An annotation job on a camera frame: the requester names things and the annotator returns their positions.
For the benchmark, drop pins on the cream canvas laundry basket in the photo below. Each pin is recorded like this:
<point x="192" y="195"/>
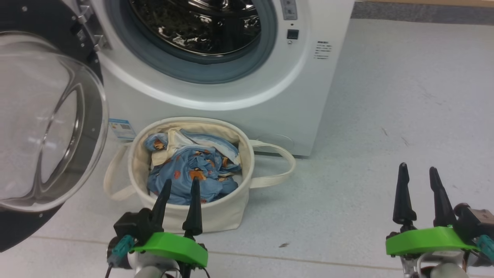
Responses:
<point x="224" y="216"/>

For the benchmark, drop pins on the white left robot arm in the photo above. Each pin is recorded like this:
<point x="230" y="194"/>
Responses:
<point x="154" y="273"/>

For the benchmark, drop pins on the round filter cover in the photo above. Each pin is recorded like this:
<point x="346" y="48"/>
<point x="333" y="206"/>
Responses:
<point x="278" y="138"/>

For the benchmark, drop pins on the metal door hinge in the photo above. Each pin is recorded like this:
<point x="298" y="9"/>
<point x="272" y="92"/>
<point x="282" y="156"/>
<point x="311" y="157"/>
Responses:
<point x="98" y="40"/>

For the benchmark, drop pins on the grey rubber door gasket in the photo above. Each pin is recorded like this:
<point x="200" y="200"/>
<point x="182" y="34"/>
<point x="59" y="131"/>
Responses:
<point x="173" y="65"/>

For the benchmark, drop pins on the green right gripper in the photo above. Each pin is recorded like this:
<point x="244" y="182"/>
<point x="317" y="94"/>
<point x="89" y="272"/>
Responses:
<point x="424" y="241"/>

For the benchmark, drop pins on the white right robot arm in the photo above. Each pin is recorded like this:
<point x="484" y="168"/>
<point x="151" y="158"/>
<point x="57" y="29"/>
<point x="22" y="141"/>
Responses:
<point x="447" y="272"/>

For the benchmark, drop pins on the black-rimmed glass washer door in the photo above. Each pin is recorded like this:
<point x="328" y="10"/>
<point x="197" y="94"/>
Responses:
<point x="38" y="19"/>

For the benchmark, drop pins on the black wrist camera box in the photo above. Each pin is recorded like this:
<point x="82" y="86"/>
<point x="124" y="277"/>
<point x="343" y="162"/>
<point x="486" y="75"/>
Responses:
<point x="474" y="222"/>
<point x="131" y="226"/>

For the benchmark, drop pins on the blue printed garment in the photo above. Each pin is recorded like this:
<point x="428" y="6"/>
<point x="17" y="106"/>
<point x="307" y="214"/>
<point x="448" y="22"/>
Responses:
<point x="185" y="170"/>

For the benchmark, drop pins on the cream striped garment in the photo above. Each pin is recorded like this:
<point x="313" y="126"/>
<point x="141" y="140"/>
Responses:
<point x="173" y="141"/>

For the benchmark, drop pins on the blue energy label sticker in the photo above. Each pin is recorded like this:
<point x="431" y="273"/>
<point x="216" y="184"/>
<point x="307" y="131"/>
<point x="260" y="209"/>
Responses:
<point x="122" y="129"/>

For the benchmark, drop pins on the white front-load washing machine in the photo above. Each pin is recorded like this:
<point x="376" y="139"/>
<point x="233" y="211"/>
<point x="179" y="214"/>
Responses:
<point x="270" y="116"/>

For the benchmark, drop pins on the grey warning sticker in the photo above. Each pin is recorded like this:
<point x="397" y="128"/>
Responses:
<point x="288" y="9"/>

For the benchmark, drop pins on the steel washer drum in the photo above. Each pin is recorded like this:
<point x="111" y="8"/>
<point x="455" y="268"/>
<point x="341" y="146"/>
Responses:
<point x="193" y="27"/>

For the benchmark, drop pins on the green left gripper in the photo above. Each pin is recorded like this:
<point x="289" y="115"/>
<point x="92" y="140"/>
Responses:
<point x="173" y="247"/>

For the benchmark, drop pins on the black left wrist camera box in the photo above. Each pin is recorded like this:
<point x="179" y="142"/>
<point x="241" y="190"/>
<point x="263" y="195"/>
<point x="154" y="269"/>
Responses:
<point x="131" y="226"/>

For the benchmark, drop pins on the small printed text label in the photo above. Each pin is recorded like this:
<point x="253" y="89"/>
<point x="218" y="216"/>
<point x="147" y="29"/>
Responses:
<point x="322" y="50"/>

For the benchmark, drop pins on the black door latch socket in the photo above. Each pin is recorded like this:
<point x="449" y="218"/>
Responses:
<point x="293" y="34"/>

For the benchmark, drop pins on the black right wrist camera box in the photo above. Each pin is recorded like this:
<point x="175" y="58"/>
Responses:
<point x="474" y="222"/>

